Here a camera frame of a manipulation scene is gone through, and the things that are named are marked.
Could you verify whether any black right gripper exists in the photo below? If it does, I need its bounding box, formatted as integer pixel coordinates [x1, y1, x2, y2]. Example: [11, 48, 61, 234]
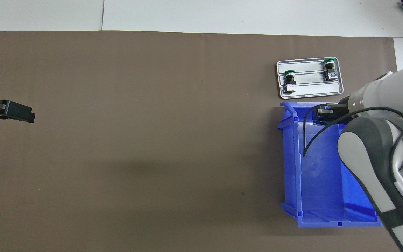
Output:
[313, 100, 352, 125]

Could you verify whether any grey metal tray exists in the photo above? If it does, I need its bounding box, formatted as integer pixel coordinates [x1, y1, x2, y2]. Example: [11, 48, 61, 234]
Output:
[276, 57, 344, 99]

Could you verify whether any blue plastic storage bin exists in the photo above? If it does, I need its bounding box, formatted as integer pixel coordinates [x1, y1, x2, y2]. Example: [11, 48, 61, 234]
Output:
[277, 101, 383, 228]

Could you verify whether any brown paper table mat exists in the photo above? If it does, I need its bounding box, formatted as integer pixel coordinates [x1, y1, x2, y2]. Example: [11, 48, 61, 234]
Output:
[0, 31, 403, 252]

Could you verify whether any green push button switch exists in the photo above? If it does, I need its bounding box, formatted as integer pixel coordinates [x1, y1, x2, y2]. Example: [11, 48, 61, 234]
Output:
[283, 70, 297, 93]
[322, 58, 338, 82]

